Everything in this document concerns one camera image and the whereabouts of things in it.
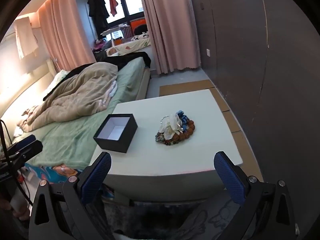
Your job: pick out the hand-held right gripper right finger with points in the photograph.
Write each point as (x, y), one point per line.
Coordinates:
(230, 180)

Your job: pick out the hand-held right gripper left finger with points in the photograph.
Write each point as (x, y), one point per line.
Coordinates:
(96, 177)

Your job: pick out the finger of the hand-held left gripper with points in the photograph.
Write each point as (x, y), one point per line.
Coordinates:
(31, 151)
(25, 142)

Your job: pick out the black jewelry box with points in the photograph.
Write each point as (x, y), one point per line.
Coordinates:
(123, 140)

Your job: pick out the white organza pouch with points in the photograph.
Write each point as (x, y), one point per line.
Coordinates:
(172, 128)

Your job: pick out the silver bangle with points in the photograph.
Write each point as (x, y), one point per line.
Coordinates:
(163, 118)

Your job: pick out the person's left hand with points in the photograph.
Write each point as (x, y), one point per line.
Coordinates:
(18, 212)

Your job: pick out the colourful printed cloth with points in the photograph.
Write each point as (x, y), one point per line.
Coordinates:
(58, 172)

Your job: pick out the bed with green sheet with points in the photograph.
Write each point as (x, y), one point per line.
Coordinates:
(75, 140)

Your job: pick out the grey printed rug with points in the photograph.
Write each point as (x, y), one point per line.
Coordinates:
(200, 217)

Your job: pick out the brown cardboard sheet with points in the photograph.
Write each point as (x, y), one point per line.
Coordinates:
(233, 122)
(186, 87)

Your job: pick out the beige blanket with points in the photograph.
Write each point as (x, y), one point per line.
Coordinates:
(75, 97)

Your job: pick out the white pillow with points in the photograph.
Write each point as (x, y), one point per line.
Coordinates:
(57, 81)

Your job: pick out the hanging white garment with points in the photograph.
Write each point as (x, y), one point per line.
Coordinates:
(26, 37)

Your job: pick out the pink curtain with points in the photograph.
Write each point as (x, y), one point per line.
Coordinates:
(62, 27)
(170, 25)

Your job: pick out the pink stuffed toy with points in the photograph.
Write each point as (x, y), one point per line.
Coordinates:
(98, 45)

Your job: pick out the black clothing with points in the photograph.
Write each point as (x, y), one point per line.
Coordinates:
(130, 58)

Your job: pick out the patterned cream bedding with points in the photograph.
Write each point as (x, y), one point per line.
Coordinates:
(132, 45)

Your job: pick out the hanging black coat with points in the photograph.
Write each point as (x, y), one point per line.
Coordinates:
(97, 10)

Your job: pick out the orange panel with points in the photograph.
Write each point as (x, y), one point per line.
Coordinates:
(138, 23)

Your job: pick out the hanging orange garment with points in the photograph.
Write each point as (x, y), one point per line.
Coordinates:
(113, 1)

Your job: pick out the white wall switch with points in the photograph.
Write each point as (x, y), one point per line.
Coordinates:
(208, 53)

